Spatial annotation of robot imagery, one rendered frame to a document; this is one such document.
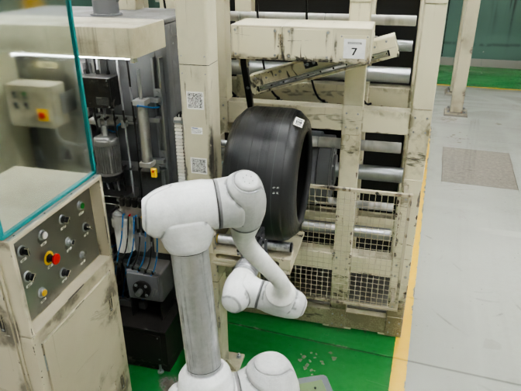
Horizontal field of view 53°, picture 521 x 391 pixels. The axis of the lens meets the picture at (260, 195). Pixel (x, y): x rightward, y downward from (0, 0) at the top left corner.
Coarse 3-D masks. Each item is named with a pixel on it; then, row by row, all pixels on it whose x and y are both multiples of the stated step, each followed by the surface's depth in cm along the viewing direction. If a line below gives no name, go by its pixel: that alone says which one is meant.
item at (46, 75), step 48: (0, 0) 148; (48, 0) 169; (0, 48) 150; (48, 48) 171; (0, 96) 152; (48, 96) 174; (0, 144) 154; (48, 144) 176; (0, 192) 156; (48, 192) 179
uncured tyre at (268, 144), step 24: (240, 120) 212; (264, 120) 209; (288, 120) 209; (240, 144) 204; (264, 144) 203; (288, 144) 202; (240, 168) 203; (264, 168) 201; (288, 168) 201; (288, 192) 203; (264, 216) 207; (288, 216) 208
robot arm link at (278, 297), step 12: (240, 240) 148; (252, 240) 151; (240, 252) 155; (252, 252) 155; (264, 252) 159; (252, 264) 159; (264, 264) 159; (276, 264) 164; (264, 276) 164; (276, 276) 164; (264, 288) 178; (276, 288) 168; (288, 288) 170; (264, 300) 176; (276, 300) 173; (288, 300) 174; (300, 300) 177; (264, 312) 180; (276, 312) 176; (288, 312) 176; (300, 312) 177
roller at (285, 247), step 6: (222, 234) 232; (228, 234) 232; (216, 240) 232; (222, 240) 231; (228, 240) 231; (270, 240) 227; (276, 240) 227; (270, 246) 226; (276, 246) 226; (282, 246) 225; (288, 246) 224
